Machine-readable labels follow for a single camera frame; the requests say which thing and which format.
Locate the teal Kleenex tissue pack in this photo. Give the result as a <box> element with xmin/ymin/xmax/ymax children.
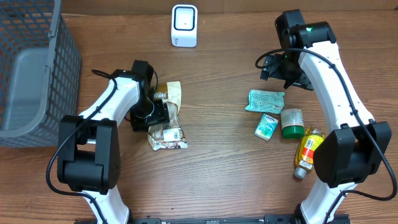
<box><xmin>254</xmin><ymin>114</ymin><xmax>278</xmax><ymax>141</ymax></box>

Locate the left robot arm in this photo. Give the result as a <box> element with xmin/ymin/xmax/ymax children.
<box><xmin>46</xmin><ymin>60</ymin><xmax>170</xmax><ymax>223</ymax></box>

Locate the grey plastic mesh basket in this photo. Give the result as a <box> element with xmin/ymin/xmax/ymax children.
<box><xmin>1</xmin><ymin>0</ymin><xmax>81</xmax><ymax>147</ymax></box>

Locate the teal wet wipes pack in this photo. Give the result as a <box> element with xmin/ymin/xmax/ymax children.
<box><xmin>245</xmin><ymin>90</ymin><xmax>285</xmax><ymax>114</ymax></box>

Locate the green lidded white jar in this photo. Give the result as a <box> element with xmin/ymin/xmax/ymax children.
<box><xmin>280</xmin><ymin>108</ymin><xmax>305</xmax><ymax>139</ymax></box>

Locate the white barcode scanner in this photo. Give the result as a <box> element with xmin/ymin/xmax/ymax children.
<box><xmin>170</xmin><ymin>4</ymin><xmax>198</xmax><ymax>48</ymax></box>

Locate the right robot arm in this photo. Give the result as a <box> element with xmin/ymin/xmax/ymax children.
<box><xmin>255</xmin><ymin>9</ymin><xmax>392</xmax><ymax>223</ymax></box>

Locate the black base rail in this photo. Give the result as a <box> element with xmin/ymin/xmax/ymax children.
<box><xmin>128</xmin><ymin>215</ymin><xmax>302</xmax><ymax>224</ymax></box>

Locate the brown snack bag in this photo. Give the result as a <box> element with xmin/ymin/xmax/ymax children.
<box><xmin>147</xmin><ymin>81</ymin><xmax>188</xmax><ymax>151</ymax></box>

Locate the yellow tea bottle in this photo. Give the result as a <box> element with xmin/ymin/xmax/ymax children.
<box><xmin>294</xmin><ymin>128</ymin><xmax>324</xmax><ymax>179</ymax></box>

